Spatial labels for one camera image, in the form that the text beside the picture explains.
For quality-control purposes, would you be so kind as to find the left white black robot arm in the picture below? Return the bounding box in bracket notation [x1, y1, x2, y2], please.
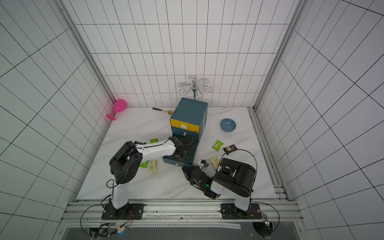
[102, 135, 199, 220]

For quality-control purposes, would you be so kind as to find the pink hourglass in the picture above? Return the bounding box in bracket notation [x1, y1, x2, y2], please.
[106, 99, 128, 121]

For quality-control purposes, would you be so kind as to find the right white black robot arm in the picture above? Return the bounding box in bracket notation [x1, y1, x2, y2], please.
[182, 158, 263, 220]

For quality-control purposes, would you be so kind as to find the silver wire cup rack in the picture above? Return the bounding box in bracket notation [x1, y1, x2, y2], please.
[178, 75, 213, 100]

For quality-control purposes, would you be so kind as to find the blue bowl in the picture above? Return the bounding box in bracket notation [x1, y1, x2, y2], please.
[220, 118, 237, 133]

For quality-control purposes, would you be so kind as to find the black handled gold spoon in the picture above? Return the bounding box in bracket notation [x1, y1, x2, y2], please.
[152, 108, 174, 115]

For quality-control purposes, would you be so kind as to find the teal drawer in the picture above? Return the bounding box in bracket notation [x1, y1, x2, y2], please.
[171, 126, 201, 140]
[163, 136, 198, 168]

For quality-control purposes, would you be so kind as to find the teal drawer cabinet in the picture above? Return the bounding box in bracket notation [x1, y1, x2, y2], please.
[170, 98, 208, 137]

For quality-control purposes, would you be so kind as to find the teal bottom drawer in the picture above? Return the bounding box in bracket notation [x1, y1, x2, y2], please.
[163, 136, 198, 168]

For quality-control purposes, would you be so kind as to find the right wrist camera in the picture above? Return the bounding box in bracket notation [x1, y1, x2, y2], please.
[197, 160, 209, 171]

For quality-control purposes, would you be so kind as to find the yellow drawer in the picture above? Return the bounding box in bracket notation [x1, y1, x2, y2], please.
[170, 119, 203, 134]

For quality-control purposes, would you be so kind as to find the black brown cookie packet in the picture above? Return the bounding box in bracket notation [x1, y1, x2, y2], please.
[223, 145, 238, 155]

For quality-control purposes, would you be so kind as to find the cream cookie packet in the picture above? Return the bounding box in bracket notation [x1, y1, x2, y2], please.
[210, 156, 220, 170]
[149, 160, 158, 173]

